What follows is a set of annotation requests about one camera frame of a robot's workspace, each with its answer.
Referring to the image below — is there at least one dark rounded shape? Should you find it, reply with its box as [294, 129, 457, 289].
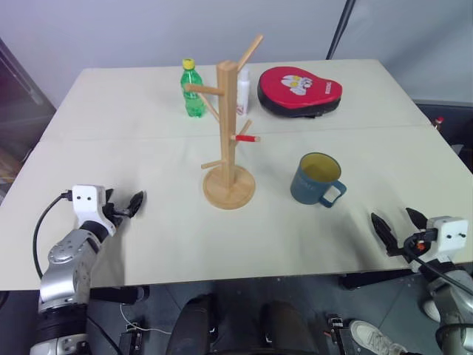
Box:
[165, 293, 218, 355]

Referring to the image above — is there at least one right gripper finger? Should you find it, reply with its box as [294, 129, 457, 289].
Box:
[370, 212, 399, 256]
[405, 207, 429, 233]

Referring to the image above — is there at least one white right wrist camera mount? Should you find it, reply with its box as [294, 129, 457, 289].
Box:
[426, 215, 469, 266]

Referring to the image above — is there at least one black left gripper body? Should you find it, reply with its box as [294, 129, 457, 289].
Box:
[103, 201, 131, 227]

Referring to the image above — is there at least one wooden mug tree stand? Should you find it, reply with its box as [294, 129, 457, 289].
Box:
[184, 34, 265, 211]

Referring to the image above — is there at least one black table frame bar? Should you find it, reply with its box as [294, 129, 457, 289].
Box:
[87, 285, 151, 305]
[338, 270, 423, 291]

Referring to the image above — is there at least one thin white floor wire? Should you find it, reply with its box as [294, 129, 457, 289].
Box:
[118, 302, 175, 334]

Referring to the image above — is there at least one red black padded mitt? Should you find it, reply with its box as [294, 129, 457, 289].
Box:
[256, 66, 344, 120]

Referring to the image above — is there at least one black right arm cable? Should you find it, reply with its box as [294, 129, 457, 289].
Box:
[403, 239, 473, 287]

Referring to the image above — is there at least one green plastic bottle yellow cap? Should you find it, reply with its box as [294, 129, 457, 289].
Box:
[180, 58, 208, 119]

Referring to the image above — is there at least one black side furniture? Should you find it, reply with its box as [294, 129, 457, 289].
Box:
[412, 97, 473, 175]

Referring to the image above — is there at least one white spray bottle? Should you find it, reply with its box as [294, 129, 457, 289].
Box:
[236, 67, 251, 116]

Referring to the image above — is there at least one dark grey cabinet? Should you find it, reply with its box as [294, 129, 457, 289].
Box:
[0, 35, 57, 182]

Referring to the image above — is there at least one black stand pole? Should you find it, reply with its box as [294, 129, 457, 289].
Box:
[324, 0, 356, 61]

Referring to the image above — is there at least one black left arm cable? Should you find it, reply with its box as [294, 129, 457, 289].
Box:
[33, 189, 74, 281]

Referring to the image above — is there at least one white sneaker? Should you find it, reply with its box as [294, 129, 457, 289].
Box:
[348, 319, 408, 355]

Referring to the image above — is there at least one black floor device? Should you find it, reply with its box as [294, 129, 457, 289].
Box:
[118, 320, 146, 355]
[324, 313, 353, 355]

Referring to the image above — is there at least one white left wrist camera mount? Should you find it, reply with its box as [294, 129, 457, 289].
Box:
[71, 184, 117, 237]

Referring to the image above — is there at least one blue mug yellow inside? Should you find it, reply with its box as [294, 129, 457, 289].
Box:
[289, 152, 348, 209]

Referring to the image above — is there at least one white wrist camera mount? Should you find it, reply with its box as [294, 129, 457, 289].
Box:
[71, 184, 117, 237]
[426, 215, 469, 266]

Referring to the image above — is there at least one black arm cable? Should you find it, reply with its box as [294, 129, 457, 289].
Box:
[33, 189, 74, 281]
[403, 239, 473, 287]

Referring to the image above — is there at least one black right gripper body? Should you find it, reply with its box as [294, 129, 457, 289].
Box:
[387, 228, 438, 264]

